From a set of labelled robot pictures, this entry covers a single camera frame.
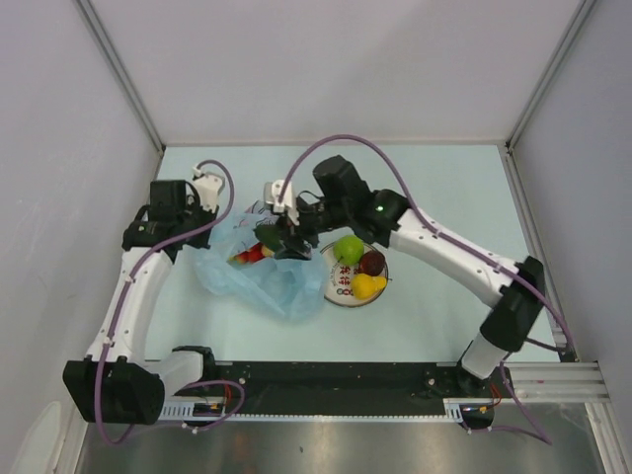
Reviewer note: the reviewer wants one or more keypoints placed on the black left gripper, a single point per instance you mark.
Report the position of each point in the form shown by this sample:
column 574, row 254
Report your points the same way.
column 193, row 203

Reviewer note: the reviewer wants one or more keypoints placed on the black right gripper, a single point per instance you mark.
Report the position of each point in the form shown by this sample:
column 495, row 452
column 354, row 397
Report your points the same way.
column 293, row 248

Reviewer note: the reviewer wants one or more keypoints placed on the green fake apple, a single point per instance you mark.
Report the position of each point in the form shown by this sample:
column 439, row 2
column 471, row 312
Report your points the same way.
column 348, row 250

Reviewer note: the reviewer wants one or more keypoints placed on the dark brown fake mangosteen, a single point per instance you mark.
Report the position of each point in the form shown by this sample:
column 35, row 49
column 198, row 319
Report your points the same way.
column 372, row 263

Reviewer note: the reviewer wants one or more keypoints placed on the round printed white plate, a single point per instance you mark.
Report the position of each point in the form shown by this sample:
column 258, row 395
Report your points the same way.
column 339, row 277

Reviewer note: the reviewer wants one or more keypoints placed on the green fake avocado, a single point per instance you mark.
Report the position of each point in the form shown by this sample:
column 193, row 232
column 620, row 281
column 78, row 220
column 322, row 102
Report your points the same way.
column 268, row 235

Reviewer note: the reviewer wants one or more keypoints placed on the yellow fake fruit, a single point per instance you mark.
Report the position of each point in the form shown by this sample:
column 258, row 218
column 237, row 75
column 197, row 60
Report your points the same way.
column 365, row 287

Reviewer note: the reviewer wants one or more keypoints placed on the red fake cherry bunch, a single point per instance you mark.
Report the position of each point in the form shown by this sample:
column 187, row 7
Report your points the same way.
column 252, row 255

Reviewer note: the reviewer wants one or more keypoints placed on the light blue printed plastic bag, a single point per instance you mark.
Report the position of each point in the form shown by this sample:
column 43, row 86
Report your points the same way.
column 290, row 290

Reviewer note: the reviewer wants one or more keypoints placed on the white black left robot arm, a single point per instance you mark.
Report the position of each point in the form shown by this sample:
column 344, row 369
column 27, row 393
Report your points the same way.
column 113, row 383

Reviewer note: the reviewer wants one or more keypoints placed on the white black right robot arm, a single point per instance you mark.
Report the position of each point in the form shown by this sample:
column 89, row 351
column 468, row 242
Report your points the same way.
column 513, row 291

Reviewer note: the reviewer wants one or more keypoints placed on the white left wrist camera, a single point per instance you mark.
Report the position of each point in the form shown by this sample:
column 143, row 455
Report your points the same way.
column 209, row 187

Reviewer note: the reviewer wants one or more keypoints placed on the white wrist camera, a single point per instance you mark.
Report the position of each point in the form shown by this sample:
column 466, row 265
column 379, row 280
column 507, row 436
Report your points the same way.
column 209, row 187
column 280, row 200

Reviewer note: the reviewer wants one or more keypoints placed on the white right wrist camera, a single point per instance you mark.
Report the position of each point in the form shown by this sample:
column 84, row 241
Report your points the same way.
column 280, row 200

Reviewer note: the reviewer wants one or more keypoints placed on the white slotted cable duct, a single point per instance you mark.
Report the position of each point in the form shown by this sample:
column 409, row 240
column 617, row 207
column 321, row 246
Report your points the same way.
column 191, row 411

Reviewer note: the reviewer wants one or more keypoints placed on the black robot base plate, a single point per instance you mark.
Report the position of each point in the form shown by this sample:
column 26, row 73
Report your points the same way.
column 374, row 390

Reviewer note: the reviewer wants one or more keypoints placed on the aluminium frame rail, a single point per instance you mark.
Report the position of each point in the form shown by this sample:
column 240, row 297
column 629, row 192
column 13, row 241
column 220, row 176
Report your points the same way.
column 558, row 382

